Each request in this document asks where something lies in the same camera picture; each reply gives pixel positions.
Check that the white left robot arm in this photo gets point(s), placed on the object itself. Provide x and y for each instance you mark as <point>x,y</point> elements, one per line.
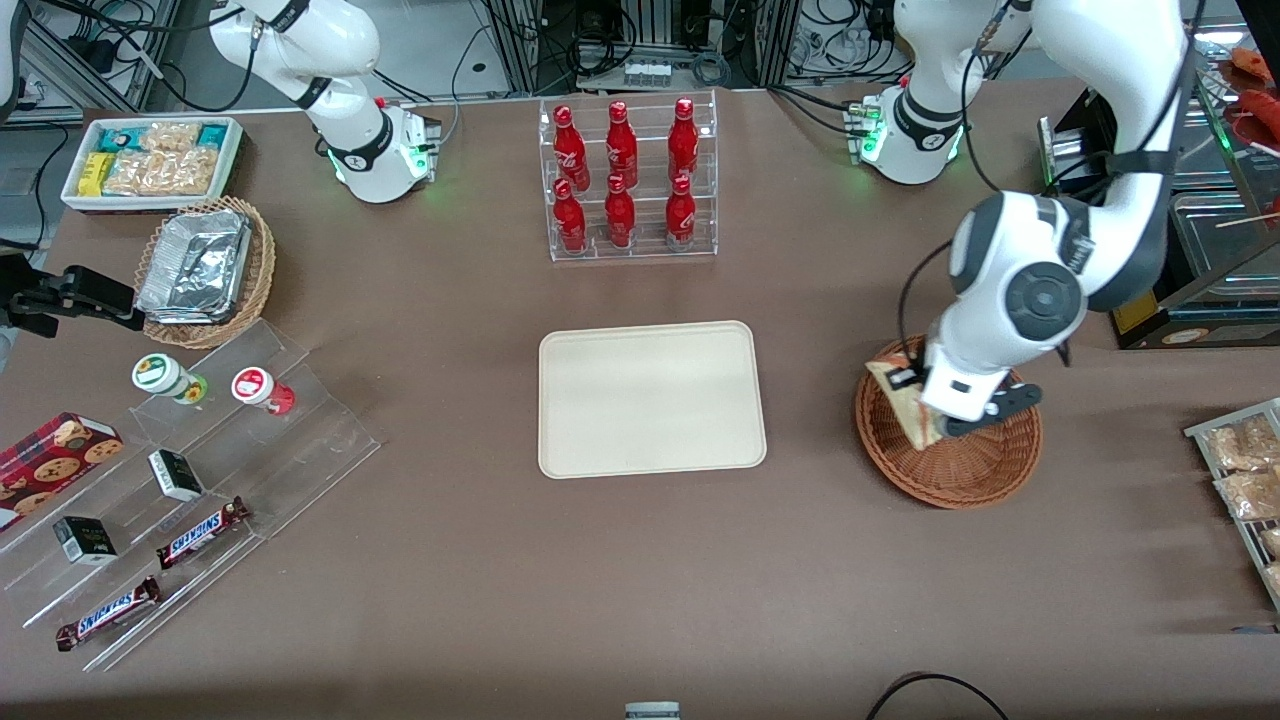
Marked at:
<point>1040,290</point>

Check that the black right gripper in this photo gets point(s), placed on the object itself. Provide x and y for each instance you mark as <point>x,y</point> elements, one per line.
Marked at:
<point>80,291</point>

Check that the silver foil pack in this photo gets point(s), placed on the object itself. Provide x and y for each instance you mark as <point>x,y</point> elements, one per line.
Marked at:
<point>158,260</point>
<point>208,275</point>

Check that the stainless steel pan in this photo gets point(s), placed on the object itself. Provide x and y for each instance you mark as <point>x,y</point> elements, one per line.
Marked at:
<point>1230,250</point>

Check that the cream rectangular tray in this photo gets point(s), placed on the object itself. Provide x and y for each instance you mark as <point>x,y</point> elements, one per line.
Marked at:
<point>650,400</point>

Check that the red tartan cookie box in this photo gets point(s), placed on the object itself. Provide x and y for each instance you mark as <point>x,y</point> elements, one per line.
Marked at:
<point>50,465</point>

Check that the teal snack pack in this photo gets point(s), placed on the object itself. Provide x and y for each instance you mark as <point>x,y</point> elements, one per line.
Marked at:
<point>213,136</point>
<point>118,138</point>

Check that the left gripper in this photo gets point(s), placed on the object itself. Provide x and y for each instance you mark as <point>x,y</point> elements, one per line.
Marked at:
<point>911,378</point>

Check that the white plastic bin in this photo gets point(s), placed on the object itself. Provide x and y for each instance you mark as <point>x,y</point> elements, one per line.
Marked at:
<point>150,205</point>

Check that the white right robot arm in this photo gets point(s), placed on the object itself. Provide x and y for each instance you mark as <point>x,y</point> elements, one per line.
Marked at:
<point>300,40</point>

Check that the light wicker basket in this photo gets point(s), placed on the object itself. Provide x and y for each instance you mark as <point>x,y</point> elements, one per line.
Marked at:
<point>262,270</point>

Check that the red lid yogurt cup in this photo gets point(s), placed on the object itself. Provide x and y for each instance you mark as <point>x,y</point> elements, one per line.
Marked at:
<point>252,386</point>

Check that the Snickers chocolate bar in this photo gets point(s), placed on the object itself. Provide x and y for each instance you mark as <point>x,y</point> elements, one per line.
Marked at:
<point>108,614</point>
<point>200,535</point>

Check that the green lid yogurt cup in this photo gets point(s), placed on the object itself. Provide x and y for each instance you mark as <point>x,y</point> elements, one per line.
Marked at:
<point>155,373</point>

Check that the clear bag of crackers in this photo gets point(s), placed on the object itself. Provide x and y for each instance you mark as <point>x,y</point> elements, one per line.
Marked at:
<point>170,137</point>
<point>160,172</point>

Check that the black glass display cabinet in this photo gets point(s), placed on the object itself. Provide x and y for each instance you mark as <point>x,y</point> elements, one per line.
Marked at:
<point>1200,325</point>

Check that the yellow snack pack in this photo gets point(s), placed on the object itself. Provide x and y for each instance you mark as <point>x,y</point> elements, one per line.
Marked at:
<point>95,175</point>

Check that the clear acrylic bottle rack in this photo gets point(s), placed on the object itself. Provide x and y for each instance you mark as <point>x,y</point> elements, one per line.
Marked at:
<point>648,245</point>

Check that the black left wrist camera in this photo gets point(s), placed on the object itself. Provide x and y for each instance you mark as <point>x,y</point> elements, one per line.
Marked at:
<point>905,378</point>

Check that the brown wicker basket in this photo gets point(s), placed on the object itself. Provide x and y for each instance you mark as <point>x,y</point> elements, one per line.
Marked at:
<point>950,475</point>

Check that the red cola bottle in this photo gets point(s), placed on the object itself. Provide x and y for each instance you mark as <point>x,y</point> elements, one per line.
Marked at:
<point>620,218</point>
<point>680,215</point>
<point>570,225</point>
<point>621,150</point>
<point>683,145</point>
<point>570,155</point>

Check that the clear bag of pastry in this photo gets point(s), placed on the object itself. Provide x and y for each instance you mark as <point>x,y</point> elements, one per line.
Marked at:
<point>1272,542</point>
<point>1250,495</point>
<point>1240,445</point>

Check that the clear acrylic stepped display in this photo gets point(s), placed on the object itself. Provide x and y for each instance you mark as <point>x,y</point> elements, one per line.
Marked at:
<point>320,440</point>

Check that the triangular sandwich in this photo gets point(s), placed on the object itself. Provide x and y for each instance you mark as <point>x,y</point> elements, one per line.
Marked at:
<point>900,408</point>

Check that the grey power strip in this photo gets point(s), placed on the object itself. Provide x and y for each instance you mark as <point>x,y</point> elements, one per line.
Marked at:
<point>647,74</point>

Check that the small black carton box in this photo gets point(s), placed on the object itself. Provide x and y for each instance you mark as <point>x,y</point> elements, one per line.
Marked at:
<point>175,477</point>
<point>85,542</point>

